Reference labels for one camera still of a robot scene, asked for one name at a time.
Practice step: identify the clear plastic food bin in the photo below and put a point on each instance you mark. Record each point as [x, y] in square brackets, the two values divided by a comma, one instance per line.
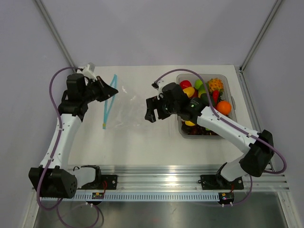
[226, 96]

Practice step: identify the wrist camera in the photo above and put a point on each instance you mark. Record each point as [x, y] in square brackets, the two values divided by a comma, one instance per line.
[88, 71]
[158, 84]

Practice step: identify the long red chili pepper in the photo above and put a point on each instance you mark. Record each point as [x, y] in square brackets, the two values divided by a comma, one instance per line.
[215, 96]

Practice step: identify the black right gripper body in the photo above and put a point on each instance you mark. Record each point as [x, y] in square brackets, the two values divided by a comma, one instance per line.
[160, 102]

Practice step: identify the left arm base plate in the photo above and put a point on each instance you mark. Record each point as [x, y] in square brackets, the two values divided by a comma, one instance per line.
[109, 182]

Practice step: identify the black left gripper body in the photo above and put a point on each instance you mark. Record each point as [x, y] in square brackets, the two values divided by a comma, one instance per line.
[94, 91]

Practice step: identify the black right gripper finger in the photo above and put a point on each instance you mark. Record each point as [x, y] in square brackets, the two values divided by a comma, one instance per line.
[162, 114]
[150, 115]

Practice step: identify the dark green avocado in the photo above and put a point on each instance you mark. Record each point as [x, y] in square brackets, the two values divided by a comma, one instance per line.
[207, 99]

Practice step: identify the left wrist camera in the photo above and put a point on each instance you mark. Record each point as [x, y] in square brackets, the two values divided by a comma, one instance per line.
[88, 71]

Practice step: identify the red apple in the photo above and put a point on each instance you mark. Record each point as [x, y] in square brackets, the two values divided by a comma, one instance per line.
[185, 84]

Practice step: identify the yellow green pineapple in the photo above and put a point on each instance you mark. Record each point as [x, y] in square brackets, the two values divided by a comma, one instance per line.
[215, 84]

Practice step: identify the left aluminium frame post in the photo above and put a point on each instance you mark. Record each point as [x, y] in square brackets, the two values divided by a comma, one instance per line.
[53, 31]

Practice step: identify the right aluminium frame post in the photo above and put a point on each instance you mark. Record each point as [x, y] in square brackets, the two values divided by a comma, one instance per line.
[266, 25]

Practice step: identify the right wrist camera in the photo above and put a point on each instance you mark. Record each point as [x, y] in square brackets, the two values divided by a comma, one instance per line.
[158, 84]

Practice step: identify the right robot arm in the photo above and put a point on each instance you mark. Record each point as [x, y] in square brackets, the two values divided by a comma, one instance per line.
[256, 147]

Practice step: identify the aluminium mounting rail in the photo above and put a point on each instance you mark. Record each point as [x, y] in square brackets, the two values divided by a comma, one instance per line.
[165, 178]

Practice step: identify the orange fruit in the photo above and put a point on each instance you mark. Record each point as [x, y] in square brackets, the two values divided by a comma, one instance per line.
[224, 107]

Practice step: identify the dark purple grape bunch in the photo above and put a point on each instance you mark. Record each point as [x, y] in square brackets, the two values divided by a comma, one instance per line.
[197, 130]

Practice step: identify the white slotted cable duct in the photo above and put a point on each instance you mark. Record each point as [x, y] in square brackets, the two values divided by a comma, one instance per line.
[147, 197]

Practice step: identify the aluminium frame post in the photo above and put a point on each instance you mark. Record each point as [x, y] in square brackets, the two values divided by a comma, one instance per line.
[53, 31]
[266, 25]

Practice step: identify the clear blue zip bag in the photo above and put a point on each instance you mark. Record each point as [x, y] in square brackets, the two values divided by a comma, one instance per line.
[126, 109]

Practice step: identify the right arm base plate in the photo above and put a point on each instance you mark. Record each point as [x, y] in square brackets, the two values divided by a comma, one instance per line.
[213, 182]

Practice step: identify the yellow orange mango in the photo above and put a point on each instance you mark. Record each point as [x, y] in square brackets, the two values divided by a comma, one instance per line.
[189, 123]

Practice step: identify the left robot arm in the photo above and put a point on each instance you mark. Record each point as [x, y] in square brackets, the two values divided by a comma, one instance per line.
[51, 178]

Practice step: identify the green lime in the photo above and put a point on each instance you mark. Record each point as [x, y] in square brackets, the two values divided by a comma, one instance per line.
[198, 84]

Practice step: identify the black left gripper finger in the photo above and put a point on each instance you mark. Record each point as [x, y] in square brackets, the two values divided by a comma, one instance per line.
[99, 79]
[107, 92]

